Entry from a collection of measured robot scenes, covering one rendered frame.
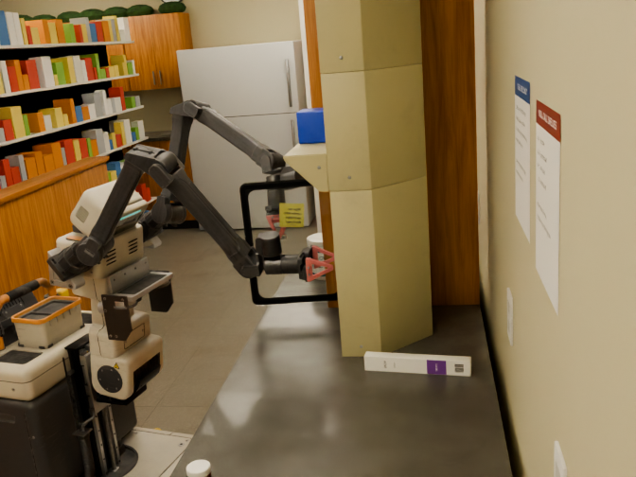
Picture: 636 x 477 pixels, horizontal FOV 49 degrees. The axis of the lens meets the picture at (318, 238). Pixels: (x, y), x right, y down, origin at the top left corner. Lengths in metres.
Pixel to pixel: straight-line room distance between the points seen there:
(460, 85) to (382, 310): 0.71
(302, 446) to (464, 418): 0.37
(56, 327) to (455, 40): 1.70
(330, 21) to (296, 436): 0.99
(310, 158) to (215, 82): 5.17
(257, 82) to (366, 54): 5.09
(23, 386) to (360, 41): 1.61
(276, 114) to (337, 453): 5.49
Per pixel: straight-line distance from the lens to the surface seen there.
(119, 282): 2.45
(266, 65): 6.83
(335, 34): 1.79
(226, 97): 6.95
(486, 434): 1.63
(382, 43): 1.83
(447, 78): 2.15
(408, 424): 1.66
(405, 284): 1.97
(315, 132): 2.02
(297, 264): 2.02
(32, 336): 2.73
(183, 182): 2.01
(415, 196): 1.94
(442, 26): 2.15
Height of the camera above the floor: 1.79
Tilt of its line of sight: 16 degrees down
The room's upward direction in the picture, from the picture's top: 5 degrees counter-clockwise
